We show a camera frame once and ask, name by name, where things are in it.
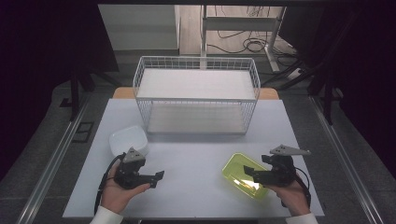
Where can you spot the black floor bracket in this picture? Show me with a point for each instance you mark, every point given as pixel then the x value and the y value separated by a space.
pixel 83 132

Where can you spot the wooden table board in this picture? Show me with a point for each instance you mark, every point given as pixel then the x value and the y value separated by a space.
pixel 123 93

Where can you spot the white cabinet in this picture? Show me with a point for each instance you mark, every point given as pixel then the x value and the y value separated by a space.
pixel 140 28

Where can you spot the person's right hand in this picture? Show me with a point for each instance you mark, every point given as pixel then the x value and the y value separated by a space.
pixel 292 197

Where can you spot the aluminium floor rail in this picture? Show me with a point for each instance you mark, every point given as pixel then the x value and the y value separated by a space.
pixel 53 161
pixel 345 161

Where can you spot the black metal stand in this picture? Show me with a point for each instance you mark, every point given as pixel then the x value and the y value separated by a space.
pixel 74 90
pixel 327 93

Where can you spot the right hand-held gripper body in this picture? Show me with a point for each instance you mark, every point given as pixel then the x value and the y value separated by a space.
pixel 280 169

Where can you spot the green transparent plastic container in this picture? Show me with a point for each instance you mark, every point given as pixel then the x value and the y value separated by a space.
pixel 236 174

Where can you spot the person's left hand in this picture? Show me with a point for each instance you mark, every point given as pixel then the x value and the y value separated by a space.
pixel 116 196

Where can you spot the white square bowl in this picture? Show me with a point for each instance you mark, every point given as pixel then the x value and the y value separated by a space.
pixel 124 140

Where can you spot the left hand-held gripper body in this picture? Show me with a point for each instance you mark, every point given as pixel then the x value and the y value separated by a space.
pixel 132 169

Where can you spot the white metal desk frame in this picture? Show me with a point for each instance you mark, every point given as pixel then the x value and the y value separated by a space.
pixel 239 23

